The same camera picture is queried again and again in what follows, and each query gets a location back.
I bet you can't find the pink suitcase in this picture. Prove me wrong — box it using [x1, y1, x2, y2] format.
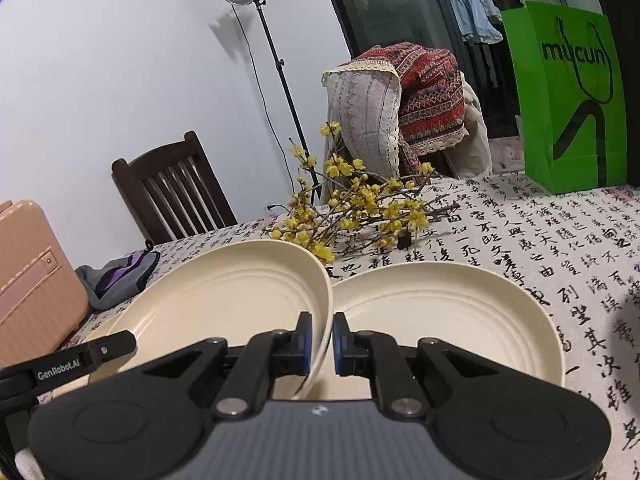
[0, 200, 90, 368]

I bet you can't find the black paper bag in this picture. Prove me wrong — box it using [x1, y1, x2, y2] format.
[600, 0, 640, 186]

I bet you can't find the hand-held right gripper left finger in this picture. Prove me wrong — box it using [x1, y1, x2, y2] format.
[141, 311, 314, 421]

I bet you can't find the green paper bag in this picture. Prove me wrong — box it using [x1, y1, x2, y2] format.
[501, 1, 628, 195]

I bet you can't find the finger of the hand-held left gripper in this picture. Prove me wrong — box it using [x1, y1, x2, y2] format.
[81, 330, 137, 369]

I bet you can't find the hanging light blue shirt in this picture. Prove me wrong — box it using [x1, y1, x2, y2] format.
[440, 0, 503, 46]

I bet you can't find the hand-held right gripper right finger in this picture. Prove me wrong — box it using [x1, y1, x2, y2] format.
[332, 311, 493, 421]

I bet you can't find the cream ribbed plate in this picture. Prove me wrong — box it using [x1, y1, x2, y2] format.
[102, 239, 335, 401]
[50, 312, 146, 403]
[305, 261, 566, 401]

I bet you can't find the yellow flower branch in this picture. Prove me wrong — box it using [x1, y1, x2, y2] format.
[265, 121, 461, 265]

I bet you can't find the black framed sliding glass door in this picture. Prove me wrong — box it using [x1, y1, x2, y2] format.
[315, 0, 616, 141]

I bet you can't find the dark wooden chair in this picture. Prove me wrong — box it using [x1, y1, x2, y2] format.
[111, 131, 238, 245]

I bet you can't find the purple grey pouch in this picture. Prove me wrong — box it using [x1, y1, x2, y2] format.
[75, 250, 161, 311]

